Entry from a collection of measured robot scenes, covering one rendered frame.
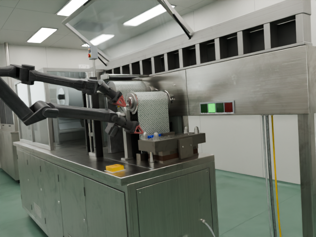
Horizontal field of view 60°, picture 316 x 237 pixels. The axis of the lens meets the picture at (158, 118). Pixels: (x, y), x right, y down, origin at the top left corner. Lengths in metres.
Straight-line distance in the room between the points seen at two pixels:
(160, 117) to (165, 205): 0.55
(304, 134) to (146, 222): 0.90
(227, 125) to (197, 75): 2.89
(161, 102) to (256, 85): 0.61
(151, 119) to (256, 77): 0.66
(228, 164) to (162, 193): 3.26
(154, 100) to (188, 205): 0.66
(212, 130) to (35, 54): 4.60
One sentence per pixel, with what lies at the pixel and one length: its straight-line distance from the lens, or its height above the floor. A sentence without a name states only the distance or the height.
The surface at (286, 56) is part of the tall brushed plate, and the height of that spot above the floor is 1.41.
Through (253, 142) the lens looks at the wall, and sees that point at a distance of 4.32.
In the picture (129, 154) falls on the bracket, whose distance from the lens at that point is 1.73.
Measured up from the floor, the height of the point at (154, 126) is 1.09.
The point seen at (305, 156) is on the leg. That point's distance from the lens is 1.57.
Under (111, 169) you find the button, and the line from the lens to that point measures 1.44.
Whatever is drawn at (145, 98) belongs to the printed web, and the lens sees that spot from 1.69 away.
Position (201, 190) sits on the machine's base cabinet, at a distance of 1.69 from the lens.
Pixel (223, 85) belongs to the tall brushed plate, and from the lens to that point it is 1.59.
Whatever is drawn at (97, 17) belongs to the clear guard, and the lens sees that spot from 2.22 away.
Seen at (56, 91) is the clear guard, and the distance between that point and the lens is 2.54.
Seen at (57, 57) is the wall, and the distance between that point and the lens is 7.45.
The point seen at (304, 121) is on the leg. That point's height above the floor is 1.09.
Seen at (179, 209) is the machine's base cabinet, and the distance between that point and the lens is 1.60.
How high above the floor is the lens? 1.23
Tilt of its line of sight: 3 degrees down
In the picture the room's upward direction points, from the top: 4 degrees counter-clockwise
